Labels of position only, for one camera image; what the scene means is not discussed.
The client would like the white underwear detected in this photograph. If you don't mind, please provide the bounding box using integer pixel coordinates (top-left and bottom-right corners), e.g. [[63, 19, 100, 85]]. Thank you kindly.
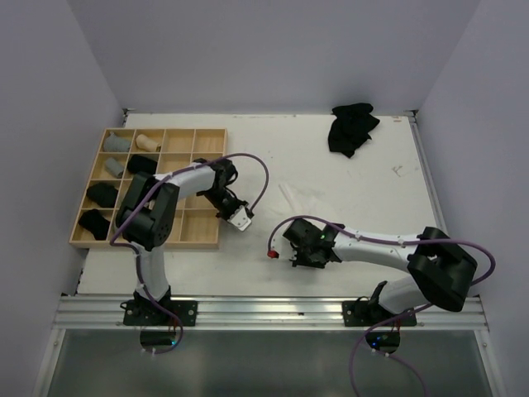
[[278, 183, 336, 218]]

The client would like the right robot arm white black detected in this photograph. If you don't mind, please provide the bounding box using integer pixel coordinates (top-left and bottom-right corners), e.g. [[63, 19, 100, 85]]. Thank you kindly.
[[283, 218, 478, 325]]

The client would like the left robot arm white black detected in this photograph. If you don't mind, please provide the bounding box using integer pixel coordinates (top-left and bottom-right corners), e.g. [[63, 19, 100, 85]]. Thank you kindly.
[[111, 157, 254, 327]]

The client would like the black rolled underwear second row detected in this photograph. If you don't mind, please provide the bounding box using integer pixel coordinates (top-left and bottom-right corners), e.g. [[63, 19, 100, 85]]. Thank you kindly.
[[126, 154, 158, 175]]

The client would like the beige rolled underwear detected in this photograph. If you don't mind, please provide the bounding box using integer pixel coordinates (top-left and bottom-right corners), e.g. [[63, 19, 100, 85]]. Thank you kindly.
[[136, 134, 161, 152]]

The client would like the grey rolled underwear second row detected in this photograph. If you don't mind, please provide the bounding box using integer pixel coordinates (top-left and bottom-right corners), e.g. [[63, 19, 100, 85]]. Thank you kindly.
[[104, 157, 125, 179]]

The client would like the black rolled underwear third row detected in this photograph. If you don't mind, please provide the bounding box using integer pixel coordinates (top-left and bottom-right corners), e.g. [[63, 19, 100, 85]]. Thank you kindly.
[[86, 182, 118, 208]]

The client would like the grey rolled underwear top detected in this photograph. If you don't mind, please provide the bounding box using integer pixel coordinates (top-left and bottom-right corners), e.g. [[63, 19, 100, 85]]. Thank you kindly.
[[102, 132, 131, 153]]

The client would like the black rolled underwear bottom row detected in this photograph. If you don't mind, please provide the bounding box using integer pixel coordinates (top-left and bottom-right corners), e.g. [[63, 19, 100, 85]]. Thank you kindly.
[[78, 209, 110, 241]]

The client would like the wooden compartment tray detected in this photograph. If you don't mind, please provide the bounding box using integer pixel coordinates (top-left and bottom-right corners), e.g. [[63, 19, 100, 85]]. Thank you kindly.
[[69, 127, 227, 250]]

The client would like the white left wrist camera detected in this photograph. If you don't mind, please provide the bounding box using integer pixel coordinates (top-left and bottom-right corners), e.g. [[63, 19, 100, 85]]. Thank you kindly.
[[228, 206, 254, 232]]

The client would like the right wrist camera red tip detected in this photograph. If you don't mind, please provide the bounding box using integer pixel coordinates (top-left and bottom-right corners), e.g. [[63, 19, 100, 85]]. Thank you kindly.
[[267, 249, 279, 259]]

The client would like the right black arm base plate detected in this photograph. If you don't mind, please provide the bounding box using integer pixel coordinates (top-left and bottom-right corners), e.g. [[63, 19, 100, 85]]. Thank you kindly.
[[341, 297, 417, 328]]

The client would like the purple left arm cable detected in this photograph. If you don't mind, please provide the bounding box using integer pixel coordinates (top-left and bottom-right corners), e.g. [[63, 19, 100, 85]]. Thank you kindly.
[[107, 152, 271, 355]]

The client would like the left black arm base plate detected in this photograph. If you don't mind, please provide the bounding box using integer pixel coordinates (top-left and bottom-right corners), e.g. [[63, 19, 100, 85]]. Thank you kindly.
[[120, 300, 198, 327]]

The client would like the aluminium mounting rail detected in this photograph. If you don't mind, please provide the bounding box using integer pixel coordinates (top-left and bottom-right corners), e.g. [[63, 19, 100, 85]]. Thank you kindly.
[[52, 294, 488, 331]]

